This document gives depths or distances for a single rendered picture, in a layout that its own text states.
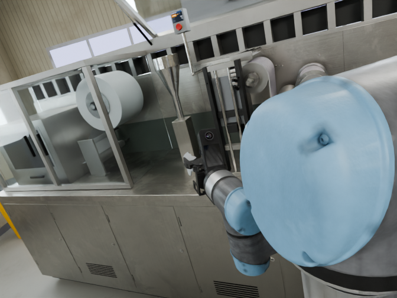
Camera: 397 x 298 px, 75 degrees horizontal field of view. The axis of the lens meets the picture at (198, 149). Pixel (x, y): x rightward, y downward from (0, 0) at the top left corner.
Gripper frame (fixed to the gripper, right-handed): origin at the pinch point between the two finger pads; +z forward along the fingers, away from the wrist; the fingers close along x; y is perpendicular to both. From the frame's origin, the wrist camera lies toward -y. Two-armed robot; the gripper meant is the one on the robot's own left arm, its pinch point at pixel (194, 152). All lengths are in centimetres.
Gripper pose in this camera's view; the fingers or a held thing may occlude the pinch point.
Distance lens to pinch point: 76.8
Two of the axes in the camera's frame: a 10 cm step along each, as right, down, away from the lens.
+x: 9.5, -1.9, 2.6
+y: 1.1, 9.5, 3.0
